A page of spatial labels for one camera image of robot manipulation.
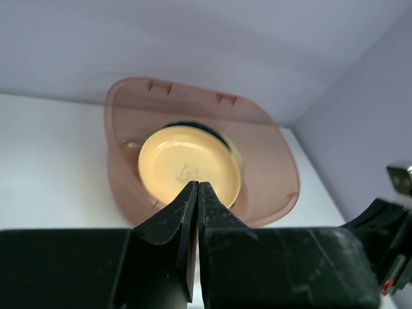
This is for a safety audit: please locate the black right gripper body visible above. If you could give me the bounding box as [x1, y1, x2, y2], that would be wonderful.
[368, 205, 411, 293]

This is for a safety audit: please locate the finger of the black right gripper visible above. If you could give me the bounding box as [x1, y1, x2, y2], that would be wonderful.
[344, 198, 411, 245]

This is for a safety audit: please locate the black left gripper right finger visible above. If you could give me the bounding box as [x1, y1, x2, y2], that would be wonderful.
[198, 182, 380, 308]

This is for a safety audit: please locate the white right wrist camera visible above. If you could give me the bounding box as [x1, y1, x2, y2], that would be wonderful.
[386, 160, 411, 198]

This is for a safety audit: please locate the cream bird pattern plate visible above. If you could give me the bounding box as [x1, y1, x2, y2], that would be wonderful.
[144, 127, 245, 178]

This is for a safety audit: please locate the dark blue leaf plate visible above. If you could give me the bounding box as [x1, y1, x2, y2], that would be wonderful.
[162, 120, 232, 151]

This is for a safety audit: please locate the yellow round plastic plate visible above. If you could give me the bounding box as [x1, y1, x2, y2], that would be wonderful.
[137, 126, 243, 208]

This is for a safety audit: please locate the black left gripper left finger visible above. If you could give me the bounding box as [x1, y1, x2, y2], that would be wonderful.
[1, 182, 197, 308]

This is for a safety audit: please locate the pink translucent plastic bin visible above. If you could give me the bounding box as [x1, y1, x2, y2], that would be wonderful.
[104, 77, 300, 227]

